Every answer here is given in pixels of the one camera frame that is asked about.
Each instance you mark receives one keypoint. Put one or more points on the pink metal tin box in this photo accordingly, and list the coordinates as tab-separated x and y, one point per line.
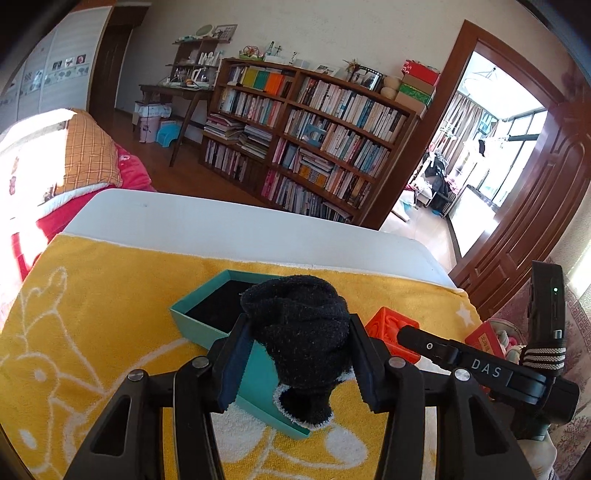
482	339

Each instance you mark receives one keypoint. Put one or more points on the red cardboard box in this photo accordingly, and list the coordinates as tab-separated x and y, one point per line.
419	71

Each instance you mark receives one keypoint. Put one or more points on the red and plaid bedding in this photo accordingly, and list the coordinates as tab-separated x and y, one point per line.
124	170

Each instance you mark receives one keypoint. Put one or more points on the teal cardboard box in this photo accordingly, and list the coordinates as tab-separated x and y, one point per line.
207	309

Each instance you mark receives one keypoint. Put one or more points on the dark wooden desk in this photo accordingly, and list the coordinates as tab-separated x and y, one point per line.
180	101

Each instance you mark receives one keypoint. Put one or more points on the small picture frame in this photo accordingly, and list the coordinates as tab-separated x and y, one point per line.
225	31

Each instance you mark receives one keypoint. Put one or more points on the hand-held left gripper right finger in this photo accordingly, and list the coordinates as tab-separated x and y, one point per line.
364	364

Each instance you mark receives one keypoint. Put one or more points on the orange plaid pillow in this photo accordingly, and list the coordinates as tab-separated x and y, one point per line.
90	152

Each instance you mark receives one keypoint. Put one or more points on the small wooden desk shelf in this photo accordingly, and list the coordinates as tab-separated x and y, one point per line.
196	60

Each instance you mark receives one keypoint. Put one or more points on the orange textured cube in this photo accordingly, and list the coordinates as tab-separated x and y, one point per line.
390	327

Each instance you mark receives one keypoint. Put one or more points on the white table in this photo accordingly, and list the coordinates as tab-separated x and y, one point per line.
231	226

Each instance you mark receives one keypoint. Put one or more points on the beige round ornament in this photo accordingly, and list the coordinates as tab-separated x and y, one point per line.
390	86

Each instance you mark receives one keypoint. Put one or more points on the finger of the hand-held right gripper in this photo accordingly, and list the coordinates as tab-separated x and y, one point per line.
429	345

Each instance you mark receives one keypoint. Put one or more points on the blue plastic stool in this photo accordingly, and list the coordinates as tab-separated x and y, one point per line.
167	134

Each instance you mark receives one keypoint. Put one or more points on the black fuzzy sock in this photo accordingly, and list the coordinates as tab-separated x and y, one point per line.
300	341

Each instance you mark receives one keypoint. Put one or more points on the tan cardboard box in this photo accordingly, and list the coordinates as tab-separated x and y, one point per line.
408	104

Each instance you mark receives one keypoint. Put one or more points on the yellow patterned towel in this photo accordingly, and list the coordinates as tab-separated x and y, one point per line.
115	346

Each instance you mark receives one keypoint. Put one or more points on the framed photo on bookshelf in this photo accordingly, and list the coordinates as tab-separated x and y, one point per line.
367	78

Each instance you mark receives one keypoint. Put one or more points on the dark wooden door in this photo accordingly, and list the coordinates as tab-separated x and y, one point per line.
113	64

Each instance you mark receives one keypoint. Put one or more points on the round mirror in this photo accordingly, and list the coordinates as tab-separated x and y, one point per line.
205	30

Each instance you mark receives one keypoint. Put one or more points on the white sliding wardrobe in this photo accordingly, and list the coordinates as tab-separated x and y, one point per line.
46	69

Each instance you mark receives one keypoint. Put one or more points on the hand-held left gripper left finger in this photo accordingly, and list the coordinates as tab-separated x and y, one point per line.
232	364

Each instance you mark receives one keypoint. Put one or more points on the pile of clothes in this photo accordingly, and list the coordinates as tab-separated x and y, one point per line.
436	177

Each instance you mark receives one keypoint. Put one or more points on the pink waste bin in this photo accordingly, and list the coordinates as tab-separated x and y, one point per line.
150	129

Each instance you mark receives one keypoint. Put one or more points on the brown wooden doorframe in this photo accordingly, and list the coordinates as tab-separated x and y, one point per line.
521	207

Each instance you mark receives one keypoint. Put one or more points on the wooden bookshelf with books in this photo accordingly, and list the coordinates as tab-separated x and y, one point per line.
314	138

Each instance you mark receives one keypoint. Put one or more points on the green cardboard box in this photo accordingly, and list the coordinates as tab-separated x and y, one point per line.
416	92

